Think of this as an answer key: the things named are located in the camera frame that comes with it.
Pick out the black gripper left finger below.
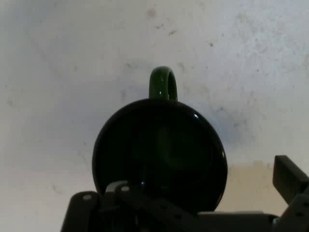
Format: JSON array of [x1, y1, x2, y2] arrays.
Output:
[[60, 180, 201, 232]]

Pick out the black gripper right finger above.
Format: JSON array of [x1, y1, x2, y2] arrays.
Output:
[[272, 154, 309, 232]]

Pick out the green ceramic mug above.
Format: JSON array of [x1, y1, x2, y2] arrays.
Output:
[[91, 66, 229, 212]]

